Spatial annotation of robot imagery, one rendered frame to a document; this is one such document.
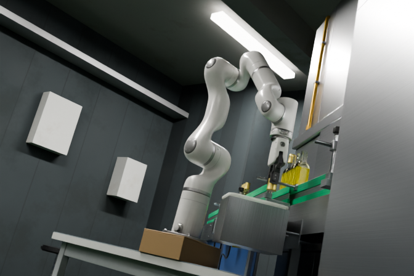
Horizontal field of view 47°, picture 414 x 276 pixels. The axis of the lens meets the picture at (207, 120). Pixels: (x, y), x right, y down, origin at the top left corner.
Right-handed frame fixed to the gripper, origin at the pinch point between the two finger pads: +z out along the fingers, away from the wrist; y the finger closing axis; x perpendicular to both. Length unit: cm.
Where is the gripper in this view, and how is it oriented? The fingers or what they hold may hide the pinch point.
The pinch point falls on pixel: (273, 178)
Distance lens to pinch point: 177.1
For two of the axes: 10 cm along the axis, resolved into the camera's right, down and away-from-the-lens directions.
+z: -2.2, 9.3, -3.0
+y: -1.4, 2.7, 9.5
